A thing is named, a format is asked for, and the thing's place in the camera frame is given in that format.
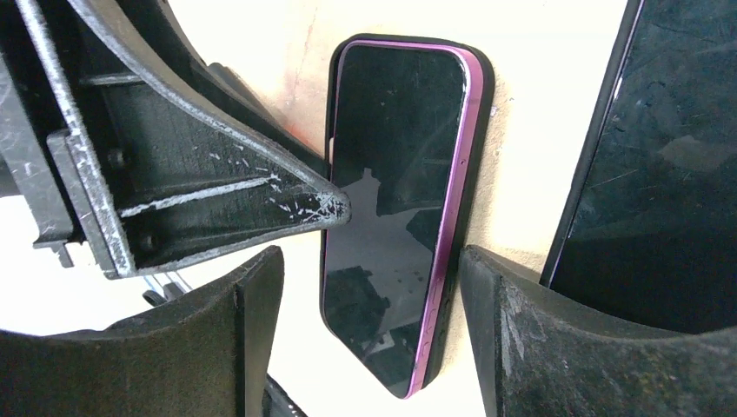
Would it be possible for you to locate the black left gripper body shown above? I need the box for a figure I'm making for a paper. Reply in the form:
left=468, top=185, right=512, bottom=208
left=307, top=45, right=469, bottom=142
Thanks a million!
left=1, top=1, right=127, bottom=271

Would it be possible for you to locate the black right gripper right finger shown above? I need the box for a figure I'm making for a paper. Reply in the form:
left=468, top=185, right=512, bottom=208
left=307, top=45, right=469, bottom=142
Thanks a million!
left=458, top=245, right=736, bottom=416

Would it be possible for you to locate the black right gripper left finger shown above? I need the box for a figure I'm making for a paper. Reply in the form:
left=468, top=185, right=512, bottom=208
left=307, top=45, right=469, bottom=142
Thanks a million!
left=1, top=246, right=284, bottom=416

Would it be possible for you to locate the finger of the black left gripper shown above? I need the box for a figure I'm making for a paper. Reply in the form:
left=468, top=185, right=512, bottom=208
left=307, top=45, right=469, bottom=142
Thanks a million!
left=117, top=0, right=329, bottom=178
left=45, top=0, right=352, bottom=281

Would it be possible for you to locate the black phone silver frame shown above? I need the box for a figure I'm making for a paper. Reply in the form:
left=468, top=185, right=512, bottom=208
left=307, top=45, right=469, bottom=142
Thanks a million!
left=541, top=0, right=736, bottom=334

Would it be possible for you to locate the small black phone case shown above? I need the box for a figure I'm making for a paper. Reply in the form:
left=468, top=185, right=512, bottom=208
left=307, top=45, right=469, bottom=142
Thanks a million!
left=320, top=33, right=496, bottom=381

